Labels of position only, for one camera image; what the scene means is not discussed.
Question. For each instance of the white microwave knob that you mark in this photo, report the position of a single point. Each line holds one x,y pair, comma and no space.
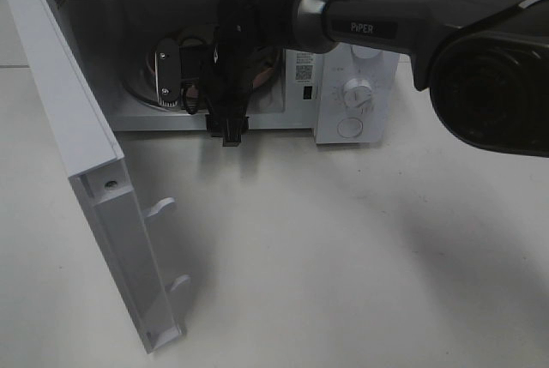
357,93
364,53

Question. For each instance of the pink round plate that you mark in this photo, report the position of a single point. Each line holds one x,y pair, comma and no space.
268,70

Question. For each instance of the white microwave door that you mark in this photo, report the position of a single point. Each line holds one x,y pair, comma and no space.
98,175

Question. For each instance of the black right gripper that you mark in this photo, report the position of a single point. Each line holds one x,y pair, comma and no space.
219,66

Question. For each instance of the glass microwave turntable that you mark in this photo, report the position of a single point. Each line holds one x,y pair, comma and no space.
136,82

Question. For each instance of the round door release button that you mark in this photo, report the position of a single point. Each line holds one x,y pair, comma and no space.
350,128

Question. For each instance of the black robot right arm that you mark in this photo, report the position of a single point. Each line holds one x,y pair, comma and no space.
484,62

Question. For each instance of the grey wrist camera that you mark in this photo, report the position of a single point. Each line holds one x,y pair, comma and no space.
168,73

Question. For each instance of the white microwave oven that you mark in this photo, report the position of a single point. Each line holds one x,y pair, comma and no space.
110,36

